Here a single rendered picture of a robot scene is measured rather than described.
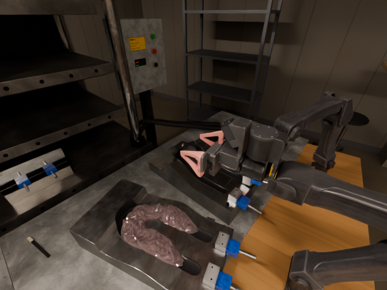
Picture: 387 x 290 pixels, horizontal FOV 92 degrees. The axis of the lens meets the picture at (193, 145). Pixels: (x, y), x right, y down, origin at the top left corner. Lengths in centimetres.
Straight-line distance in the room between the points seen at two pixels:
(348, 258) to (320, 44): 259
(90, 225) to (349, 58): 290
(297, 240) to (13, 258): 102
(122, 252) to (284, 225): 61
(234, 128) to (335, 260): 39
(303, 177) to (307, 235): 50
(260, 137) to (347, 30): 260
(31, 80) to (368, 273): 119
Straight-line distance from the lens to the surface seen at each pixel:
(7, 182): 115
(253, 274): 77
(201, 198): 83
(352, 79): 301
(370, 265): 57
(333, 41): 294
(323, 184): 44
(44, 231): 100
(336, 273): 62
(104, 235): 74
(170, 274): 68
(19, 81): 101
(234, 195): 78
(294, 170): 44
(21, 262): 96
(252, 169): 44
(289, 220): 92
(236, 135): 41
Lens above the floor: 150
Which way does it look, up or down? 35 degrees down
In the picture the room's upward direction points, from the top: straight up
